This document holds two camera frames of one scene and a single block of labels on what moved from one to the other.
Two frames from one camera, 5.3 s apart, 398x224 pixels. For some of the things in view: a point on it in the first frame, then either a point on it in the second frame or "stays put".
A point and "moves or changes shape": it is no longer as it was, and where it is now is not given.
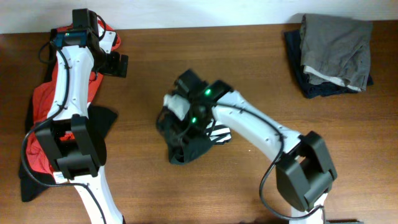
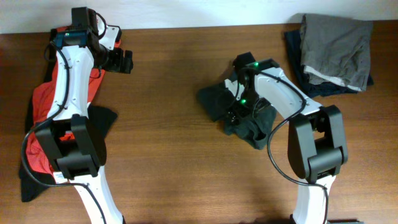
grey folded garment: (336, 49) stays put
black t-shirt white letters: (184, 140) moves or changes shape
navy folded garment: (293, 38) stays put
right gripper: (183, 131) -> (241, 112)
